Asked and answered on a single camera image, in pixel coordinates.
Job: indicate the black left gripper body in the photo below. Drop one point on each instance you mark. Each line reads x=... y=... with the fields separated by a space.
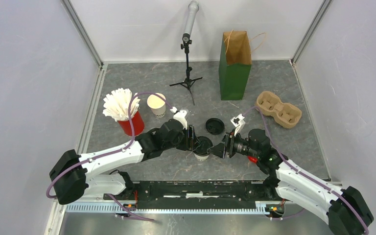
x=187 y=142

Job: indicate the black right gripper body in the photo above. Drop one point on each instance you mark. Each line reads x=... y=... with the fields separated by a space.
x=236 y=144

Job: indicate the black plastic cup lid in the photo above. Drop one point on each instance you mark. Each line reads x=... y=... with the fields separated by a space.
x=208 y=144

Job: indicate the white paper coffee cup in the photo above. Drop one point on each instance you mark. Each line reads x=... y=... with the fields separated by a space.
x=201 y=157

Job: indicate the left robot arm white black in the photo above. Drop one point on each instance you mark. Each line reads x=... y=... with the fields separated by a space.
x=76 y=175

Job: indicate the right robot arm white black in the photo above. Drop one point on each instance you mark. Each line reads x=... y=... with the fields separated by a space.
x=344 y=210

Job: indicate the red horseshoe shaped object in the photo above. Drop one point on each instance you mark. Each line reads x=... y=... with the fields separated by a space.
x=252 y=159

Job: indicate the brown pulp cup carriers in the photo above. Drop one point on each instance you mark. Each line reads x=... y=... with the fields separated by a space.
x=284 y=114

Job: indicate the green brown paper bag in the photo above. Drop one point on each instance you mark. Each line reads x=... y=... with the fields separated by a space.
x=234 y=64

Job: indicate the black tripod with grey tube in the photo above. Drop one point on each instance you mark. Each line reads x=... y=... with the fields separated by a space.
x=193 y=9

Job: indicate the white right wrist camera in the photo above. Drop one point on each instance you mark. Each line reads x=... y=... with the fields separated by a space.
x=238 y=123

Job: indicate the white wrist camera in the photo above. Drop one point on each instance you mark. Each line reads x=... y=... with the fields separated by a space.
x=238 y=123
x=180 y=115

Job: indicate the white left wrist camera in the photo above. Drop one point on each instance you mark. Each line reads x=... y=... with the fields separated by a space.
x=180 y=115

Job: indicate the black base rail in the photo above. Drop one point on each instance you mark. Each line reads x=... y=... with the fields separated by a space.
x=198 y=194

